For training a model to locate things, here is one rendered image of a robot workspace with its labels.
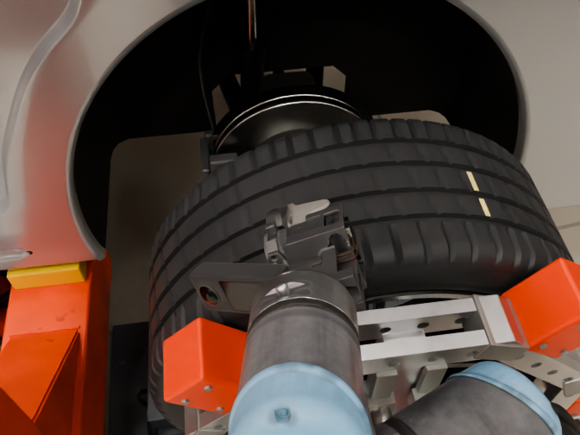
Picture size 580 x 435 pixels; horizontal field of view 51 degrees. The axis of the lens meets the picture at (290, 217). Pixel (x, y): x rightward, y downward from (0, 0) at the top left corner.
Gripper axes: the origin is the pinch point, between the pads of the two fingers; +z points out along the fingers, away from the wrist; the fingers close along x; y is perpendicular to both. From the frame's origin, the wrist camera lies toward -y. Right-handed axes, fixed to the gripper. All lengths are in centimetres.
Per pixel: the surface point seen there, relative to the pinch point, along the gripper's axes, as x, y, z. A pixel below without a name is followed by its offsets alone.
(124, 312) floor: -56, -82, 97
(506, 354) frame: -20.9, 18.4, -7.6
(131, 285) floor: -52, -80, 106
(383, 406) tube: -24.3, 3.1, -7.2
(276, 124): -0.5, -4.6, 43.0
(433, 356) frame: -17.0, 10.8, -9.3
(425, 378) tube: -21.1, 9.1, -7.9
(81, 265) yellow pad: -13, -51, 39
